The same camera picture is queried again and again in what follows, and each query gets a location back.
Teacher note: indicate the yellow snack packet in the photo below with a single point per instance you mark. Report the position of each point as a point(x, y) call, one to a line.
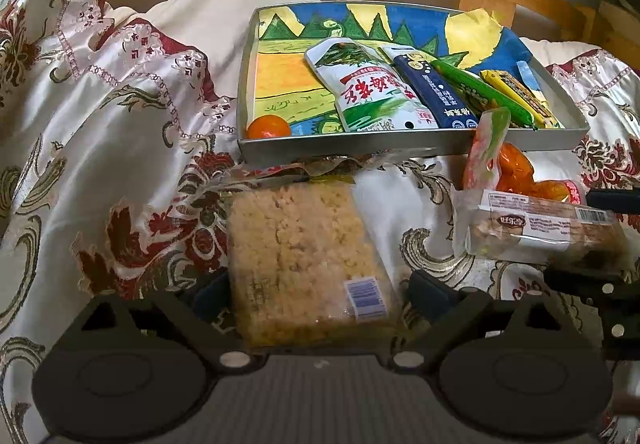
point(520, 93)

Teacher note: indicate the dark blue snack packet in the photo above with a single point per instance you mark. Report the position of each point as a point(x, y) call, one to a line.
point(435, 88)

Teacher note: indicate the colourful dinosaur drawing sheet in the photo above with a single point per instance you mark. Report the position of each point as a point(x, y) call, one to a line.
point(280, 73)

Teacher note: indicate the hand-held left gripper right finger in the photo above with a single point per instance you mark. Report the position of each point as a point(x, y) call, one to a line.
point(430, 291)

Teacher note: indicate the rice crispy cake packet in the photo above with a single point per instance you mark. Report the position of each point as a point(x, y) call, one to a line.
point(300, 254)

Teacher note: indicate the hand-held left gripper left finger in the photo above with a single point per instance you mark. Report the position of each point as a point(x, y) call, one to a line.
point(212, 294)

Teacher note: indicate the green snack packet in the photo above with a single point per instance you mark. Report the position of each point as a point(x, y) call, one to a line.
point(470, 91)

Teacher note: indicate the metal tray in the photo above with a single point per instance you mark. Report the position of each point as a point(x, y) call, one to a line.
point(350, 146)

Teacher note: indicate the clear bag of orange snacks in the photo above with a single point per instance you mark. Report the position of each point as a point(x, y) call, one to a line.
point(515, 168)

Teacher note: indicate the white and green snack pouch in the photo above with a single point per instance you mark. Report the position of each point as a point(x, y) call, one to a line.
point(370, 88)

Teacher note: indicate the tangerine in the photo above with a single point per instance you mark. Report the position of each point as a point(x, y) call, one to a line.
point(268, 127)

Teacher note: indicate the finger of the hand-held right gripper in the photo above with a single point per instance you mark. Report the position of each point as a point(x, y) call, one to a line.
point(615, 200)
point(590, 284)

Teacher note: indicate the clear bread packet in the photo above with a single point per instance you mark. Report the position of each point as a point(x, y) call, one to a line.
point(530, 229)

